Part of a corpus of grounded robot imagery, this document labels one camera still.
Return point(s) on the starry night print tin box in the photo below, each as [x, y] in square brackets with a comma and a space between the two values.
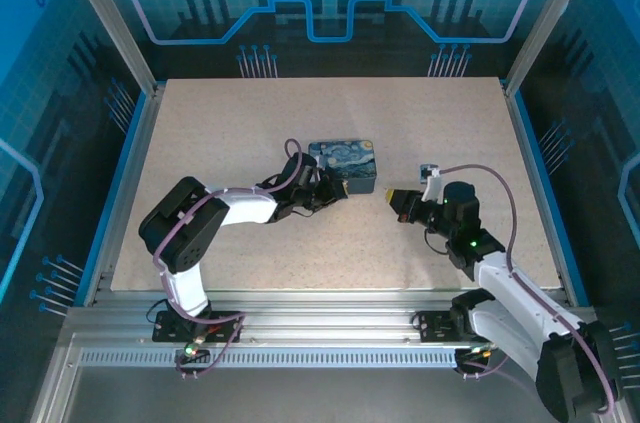
[352, 163]

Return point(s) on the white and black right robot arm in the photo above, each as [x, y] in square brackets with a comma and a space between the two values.
[500, 283]

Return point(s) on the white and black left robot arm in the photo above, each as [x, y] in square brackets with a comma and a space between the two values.
[247, 208]

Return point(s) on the aluminium front beam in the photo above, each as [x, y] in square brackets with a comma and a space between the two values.
[325, 313]

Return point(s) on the small LED connector board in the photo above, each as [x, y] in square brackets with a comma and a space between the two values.
[192, 354]
[476, 353]

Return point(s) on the grey metal panel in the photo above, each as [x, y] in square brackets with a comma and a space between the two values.
[325, 398]

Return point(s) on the aluminium side rail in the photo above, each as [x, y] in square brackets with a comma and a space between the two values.
[117, 203]
[542, 183]

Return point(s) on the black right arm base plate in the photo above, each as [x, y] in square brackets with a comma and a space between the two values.
[432, 327]

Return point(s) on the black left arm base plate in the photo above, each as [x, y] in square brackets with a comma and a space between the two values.
[227, 325]

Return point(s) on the aluminium frame post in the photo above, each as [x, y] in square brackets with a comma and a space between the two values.
[107, 18]
[550, 18]

